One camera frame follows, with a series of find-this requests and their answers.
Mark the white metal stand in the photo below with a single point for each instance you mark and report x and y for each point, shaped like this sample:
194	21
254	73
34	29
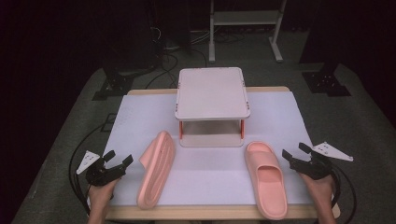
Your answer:
246	17

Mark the person's left hand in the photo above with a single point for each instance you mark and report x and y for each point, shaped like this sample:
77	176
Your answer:
99	197

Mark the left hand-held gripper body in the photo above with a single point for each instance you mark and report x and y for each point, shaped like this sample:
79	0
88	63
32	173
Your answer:
102	174

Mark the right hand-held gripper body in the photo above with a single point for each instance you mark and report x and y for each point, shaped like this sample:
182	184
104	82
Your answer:
314	169

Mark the wooden table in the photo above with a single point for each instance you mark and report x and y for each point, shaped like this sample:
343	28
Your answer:
202	213

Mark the white table sheet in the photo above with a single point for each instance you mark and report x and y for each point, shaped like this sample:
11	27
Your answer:
211	174

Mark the pink rubber slipper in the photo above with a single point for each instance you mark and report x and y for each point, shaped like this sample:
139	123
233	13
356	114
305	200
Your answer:
267	183
155	169

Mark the black equipment stand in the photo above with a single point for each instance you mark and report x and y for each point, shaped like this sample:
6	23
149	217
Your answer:
124	62
325	82

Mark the person's right hand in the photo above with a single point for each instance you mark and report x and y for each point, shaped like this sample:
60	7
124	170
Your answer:
322	193

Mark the white two-tier shoe rack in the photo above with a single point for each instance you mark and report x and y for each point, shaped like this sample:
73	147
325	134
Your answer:
211	93

